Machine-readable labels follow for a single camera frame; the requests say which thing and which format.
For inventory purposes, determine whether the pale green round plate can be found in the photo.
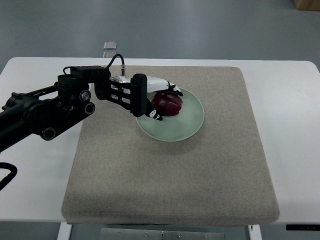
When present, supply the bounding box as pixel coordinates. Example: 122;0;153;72
136;88;205;142

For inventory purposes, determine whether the cardboard box corner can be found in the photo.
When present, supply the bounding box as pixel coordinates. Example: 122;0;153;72
294;0;320;12

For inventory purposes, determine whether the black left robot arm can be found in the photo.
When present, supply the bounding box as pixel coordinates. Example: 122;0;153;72
0;65;183;151

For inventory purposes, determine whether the dark red apple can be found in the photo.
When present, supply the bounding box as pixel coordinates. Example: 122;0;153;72
151;90;183;117

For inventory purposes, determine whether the black cable loop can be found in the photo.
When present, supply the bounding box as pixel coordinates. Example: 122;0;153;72
0;162;18;192

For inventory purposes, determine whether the upper clear floor tile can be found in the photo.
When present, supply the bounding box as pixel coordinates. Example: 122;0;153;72
103;41;117;51

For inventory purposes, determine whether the black table control panel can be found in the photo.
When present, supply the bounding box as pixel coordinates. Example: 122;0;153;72
285;224;320;231

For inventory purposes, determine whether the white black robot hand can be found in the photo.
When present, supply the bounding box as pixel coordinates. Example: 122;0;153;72
146;76;183;121

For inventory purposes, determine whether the beige felt mat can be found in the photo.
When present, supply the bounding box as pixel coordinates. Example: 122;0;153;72
61;66;280;226

